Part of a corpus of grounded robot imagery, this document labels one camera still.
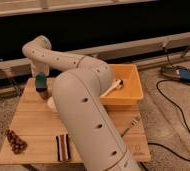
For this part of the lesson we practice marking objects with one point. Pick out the teal green sponge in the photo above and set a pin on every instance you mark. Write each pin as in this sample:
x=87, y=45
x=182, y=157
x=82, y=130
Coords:
x=41, y=82

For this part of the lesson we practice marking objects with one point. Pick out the dark metal cup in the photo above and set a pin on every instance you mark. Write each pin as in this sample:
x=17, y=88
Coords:
x=45, y=94

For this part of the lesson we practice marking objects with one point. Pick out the yellow plastic bin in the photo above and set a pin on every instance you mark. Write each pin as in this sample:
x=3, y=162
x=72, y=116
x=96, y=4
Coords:
x=131, y=92

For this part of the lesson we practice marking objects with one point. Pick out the metal fork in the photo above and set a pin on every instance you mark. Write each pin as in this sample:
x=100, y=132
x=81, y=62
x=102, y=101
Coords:
x=134, y=122

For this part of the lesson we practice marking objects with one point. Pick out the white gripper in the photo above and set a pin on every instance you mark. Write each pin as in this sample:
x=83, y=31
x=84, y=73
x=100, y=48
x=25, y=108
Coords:
x=37, y=67

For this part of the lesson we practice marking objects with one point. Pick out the dark grape bunch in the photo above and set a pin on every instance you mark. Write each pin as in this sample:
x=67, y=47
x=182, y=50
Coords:
x=17, y=144

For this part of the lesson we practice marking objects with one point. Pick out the white plastic cup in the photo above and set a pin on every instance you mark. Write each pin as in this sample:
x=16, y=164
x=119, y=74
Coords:
x=51, y=104

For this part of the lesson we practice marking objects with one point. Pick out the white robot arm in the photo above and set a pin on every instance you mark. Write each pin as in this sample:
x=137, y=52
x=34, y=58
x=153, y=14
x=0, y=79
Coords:
x=76, y=93

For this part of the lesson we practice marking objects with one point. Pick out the blue power device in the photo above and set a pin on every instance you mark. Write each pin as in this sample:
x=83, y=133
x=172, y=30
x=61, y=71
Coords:
x=178, y=73

